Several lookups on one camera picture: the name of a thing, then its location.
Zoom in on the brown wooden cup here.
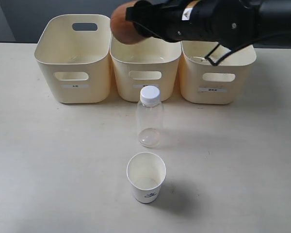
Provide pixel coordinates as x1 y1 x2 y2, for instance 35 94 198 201
110 0 146 45

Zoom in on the left cream plastic bin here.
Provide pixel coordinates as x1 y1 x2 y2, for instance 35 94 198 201
34 14 112 104

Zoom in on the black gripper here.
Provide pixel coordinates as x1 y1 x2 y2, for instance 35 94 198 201
125 0 255 48

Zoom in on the right cream plastic bin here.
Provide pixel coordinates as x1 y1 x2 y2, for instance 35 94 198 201
179 41 257 104

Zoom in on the white paper cup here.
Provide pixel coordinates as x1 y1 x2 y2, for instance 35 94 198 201
126 152 167 204

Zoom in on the clear plastic bottle white cap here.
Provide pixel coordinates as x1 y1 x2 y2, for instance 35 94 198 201
136 85 164 148

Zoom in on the cream plastic bin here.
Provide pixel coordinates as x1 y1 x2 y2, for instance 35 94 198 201
110 37 182 102
34 14 112 104
179 41 257 104

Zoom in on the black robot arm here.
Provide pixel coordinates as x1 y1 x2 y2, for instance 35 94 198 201
125 0 291 50

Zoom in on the middle cream plastic bin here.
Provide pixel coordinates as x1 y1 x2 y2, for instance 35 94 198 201
110 37 182 102

